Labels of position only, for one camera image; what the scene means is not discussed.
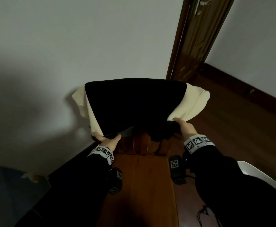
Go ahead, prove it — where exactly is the person's right forearm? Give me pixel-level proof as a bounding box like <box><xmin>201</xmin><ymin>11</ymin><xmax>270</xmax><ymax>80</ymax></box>
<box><xmin>187</xmin><ymin>145</ymin><xmax>276</xmax><ymax>227</ymax></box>

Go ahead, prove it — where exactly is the dark brown baseboard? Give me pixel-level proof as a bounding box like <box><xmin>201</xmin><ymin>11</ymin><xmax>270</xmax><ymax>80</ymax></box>
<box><xmin>200</xmin><ymin>63</ymin><xmax>276</xmax><ymax>121</ymax></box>

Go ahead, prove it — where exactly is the black and cream garment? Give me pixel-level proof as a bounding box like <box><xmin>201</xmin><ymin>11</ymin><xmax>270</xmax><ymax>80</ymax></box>
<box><xmin>72</xmin><ymin>78</ymin><xmax>211</xmax><ymax>142</ymax></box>

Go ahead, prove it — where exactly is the person's left hand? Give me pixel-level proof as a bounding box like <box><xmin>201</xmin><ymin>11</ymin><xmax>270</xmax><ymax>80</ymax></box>
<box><xmin>92</xmin><ymin>132</ymin><xmax>122</xmax><ymax>151</ymax></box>

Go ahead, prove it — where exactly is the dark blue cloth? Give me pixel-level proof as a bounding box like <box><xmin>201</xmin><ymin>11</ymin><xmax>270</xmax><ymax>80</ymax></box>
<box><xmin>0</xmin><ymin>162</ymin><xmax>51</xmax><ymax>227</ymax></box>

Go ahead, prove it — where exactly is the white plastic object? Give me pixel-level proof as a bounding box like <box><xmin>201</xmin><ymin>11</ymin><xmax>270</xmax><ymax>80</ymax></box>
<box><xmin>237</xmin><ymin>161</ymin><xmax>276</xmax><ymax>197</ymax></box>

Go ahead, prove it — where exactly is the person's left forearm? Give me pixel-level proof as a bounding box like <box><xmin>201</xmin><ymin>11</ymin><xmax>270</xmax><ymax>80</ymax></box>
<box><xmin>15</xmin><ymin>149</ymin><xmax>113</xmax><ymax>227</ymax></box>

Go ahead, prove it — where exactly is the metal door handle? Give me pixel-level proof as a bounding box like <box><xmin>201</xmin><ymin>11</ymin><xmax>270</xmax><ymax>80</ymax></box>
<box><xmin>195</xmin><ymin>0</ymin><xmax>214</xmax><ymax>17</ymax></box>

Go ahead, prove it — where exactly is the person's right hand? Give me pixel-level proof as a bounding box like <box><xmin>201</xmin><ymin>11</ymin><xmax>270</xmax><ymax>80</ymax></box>
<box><xmin>173</xmin><ymin>117</ymin><xmax>198</xmax><ymax>141</ymax></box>

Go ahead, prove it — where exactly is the black cable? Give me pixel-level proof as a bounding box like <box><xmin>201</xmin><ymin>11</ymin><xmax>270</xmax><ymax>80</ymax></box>
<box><xmin>197</xmin><ymin>205</ymin><xmax>222</xmax><ymax>227</ymax></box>

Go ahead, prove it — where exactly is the brown wooden door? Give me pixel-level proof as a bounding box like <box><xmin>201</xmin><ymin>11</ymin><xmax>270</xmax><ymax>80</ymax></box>
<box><xmin>165</xmin><ymin>0</ymin><xmax>236</xmax><ymax>83</ymax></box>

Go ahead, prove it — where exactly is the white marker wristband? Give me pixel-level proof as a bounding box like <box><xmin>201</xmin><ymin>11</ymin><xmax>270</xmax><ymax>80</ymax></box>
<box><xmin>183</xmin><ymin>134</ymin><xmax>215</xmax><ymax>154</ymax></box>
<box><xmin>88</xmin><ymin>145</ymin><xmax>115</xmax><ymax>165</ymax></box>

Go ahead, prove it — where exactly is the brown wooden chair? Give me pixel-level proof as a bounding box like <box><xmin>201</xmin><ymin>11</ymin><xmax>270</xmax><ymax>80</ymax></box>
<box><xmin>92</xmin><ymin>129</ymin><xmax>180</xmax><ymax>227</ymax></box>

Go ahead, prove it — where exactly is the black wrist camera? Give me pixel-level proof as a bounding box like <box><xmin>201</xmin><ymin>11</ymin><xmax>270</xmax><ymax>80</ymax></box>
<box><xmin>168</xmin><ymin>154</ymin><xmax>191</xmax><ymax>185</ymax></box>
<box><xmin>108</xmin><ymin>167</ymin><xmax>123</xmax><ymax>195</ymax></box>

